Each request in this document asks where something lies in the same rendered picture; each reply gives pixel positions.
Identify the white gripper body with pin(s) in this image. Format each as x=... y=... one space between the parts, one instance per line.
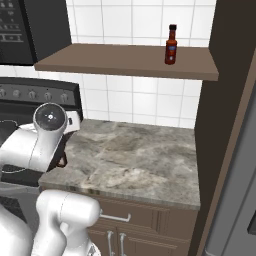
x=76 y=123

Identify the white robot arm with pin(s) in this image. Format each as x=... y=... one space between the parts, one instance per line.
x=40 y=150

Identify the grey stove knob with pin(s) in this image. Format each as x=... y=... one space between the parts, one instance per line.
x=64 y=97
x=1 y=92
x=32 y=94
x=16 y=93
x=48 y=96

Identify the black stove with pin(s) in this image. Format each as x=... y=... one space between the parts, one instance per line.
x=20 y=110

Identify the dark brown tall cabinet panel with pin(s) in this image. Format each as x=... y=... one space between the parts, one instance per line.
x=223 y=66

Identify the black microwave oven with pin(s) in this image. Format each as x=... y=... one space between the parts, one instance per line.
x=33 y=30

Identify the brown drawer front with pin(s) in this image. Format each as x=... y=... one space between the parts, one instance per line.
x=153 y=215

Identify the red-brown hot sauce bottle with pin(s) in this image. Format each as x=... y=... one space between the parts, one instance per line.
x=171 y=50

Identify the brown cupboard door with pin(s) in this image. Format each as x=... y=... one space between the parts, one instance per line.
x=100 y=243
x=156 y=245

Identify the grey fridge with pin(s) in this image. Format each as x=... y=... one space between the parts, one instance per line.
x=236 y=200

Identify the brown wooden wall shelf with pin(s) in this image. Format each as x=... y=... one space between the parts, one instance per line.
x=126 y=61

